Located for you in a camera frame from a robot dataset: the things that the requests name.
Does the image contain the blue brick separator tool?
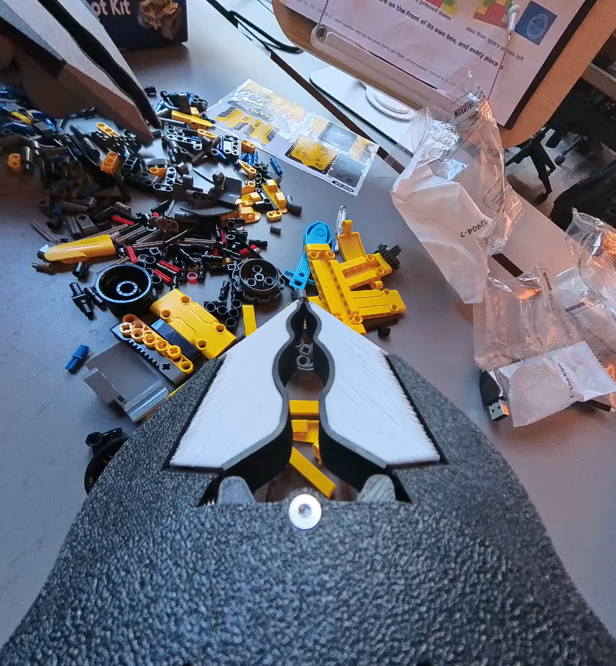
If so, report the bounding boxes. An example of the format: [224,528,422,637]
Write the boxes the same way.
[283,220,340,289]

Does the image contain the instruction sheet stand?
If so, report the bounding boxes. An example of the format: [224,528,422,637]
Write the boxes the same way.
[271,0,616,149]

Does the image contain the black spoked wheel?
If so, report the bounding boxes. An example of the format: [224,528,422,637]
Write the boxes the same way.
[83,428,132,495]

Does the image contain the dark grey wheel hub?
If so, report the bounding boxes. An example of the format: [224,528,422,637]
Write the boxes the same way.
[234,258,288,305]

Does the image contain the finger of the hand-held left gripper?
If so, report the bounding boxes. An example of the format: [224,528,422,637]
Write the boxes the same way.
[53,0,163,130]
[0,0,155,144]

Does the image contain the yellow sticker sheet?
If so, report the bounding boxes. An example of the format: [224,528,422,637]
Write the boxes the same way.
[206,78,380,197]

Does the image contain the black usb plug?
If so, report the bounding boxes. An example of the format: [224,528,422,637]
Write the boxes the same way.
[479,369,512,423]

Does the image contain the grey toothed rack piece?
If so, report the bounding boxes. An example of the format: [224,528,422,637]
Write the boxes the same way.
[82,325,194,422]

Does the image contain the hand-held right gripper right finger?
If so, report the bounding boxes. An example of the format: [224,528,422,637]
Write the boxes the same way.
[306,301,442,489]

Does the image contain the yellow beam frame assembly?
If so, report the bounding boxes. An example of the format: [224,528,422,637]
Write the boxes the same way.
[305,221,407,334]

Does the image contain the yellow pointed panel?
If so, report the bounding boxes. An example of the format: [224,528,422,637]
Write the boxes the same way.
[37,234,118,262]

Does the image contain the pile of building brick parts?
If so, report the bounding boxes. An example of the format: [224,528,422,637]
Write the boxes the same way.
[0,86,407,495]

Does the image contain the grey desk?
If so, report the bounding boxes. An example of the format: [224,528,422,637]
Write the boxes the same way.
[0,0,616,656]

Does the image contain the white paper sachet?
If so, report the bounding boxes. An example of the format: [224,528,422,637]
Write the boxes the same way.
[495,341,616,428]

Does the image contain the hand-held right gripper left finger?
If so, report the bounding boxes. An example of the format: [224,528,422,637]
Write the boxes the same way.
[170,301,307,485]

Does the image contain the black round rim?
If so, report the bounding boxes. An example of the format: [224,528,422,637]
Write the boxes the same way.
[95,264,155,315]

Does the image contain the yellow studded block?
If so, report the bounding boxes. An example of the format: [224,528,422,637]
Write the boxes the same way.
[150,289,237,361]

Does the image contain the dark blue kit box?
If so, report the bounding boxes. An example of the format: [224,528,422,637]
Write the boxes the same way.
[100,0,189,51]

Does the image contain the black office chair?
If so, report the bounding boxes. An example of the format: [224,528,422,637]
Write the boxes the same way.
[506,138,574,204]

